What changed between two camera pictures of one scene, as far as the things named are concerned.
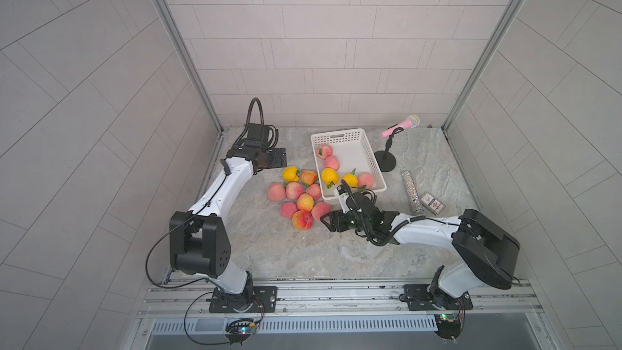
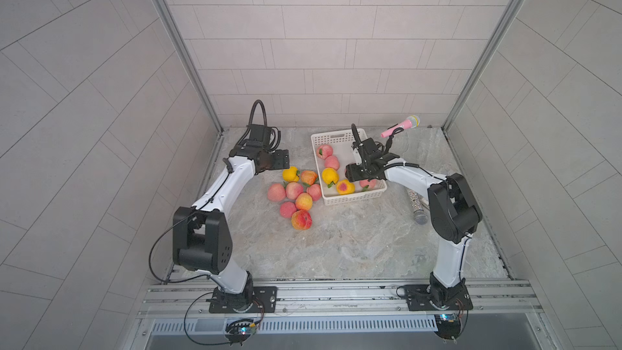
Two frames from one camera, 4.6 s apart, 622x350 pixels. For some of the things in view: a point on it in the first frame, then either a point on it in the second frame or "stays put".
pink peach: [331, 162] stays put
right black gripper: [339, 226] -> [352, 172]
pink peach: [365, 179] stays put
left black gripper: [279, 158] stays put
